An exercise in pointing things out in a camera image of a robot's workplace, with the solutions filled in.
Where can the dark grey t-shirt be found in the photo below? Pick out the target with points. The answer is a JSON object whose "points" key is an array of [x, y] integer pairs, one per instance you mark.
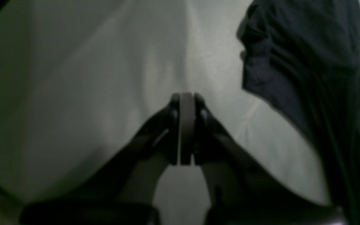
{"points": [[303, 57]]}

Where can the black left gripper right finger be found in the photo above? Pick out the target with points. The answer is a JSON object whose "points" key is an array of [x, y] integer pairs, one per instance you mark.
{"points": [[241, 191]]}

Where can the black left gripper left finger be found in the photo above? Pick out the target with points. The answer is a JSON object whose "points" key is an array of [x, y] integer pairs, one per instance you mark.
{"points": [[121, 192]]}

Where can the light green table cloth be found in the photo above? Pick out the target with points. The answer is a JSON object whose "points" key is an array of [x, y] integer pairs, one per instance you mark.
{"points": [[79, 78]]}

